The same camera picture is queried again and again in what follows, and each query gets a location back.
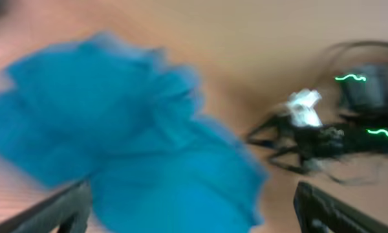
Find right black cable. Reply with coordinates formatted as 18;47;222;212
313;40;388;88

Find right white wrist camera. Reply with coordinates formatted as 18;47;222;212
286;89;323;127

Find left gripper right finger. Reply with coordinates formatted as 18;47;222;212
293;181;388;233

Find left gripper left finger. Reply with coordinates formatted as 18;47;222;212
0;180;92;233

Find blue t-shirt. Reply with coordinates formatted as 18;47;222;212
0;33;266;232

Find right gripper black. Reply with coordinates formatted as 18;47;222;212
245;115;352;175

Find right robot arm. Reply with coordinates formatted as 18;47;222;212
245;63;388;175

